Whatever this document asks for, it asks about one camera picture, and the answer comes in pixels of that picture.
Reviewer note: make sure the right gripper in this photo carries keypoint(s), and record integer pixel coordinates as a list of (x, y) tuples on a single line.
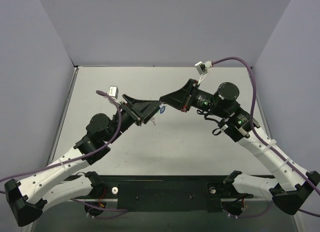
[(188, 95)]

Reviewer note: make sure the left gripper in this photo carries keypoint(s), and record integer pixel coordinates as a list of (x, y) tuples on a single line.
[(131, 112)]

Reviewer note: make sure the blue key tag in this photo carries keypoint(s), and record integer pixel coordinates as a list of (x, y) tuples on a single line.
[(162, 109)]

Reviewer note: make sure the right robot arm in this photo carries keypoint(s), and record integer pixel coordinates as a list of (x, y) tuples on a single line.
[(291, 185)]

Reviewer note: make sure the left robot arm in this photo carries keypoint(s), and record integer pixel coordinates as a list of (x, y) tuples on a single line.
[(31, 196)]

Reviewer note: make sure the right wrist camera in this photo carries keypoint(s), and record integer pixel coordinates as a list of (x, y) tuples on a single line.
[(202, 68)]

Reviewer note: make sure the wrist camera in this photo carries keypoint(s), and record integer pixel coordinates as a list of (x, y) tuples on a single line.
[(202, 68), (113, 92)]

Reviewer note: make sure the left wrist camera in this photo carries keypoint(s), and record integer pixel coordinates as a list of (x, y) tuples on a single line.
[(113, 92)]

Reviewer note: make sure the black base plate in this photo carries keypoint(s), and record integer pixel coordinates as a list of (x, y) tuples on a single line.
[(161, 193)]

